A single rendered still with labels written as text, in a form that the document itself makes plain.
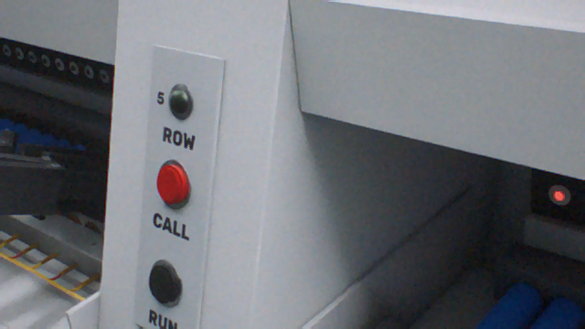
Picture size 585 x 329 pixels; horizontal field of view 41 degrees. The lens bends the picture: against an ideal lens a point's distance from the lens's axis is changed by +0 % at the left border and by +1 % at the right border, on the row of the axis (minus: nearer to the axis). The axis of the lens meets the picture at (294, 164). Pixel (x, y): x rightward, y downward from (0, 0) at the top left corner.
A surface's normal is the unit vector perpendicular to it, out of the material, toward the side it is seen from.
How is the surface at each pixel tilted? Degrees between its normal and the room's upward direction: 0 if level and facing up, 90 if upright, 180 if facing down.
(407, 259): 90
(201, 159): 90
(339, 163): 90
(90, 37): 109
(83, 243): 19
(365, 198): 90
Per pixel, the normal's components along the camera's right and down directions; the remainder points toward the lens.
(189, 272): -0.65, 0.10
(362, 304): 0.75, 0.23
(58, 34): -0.65, 0.40
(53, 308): -0.10, -0.89
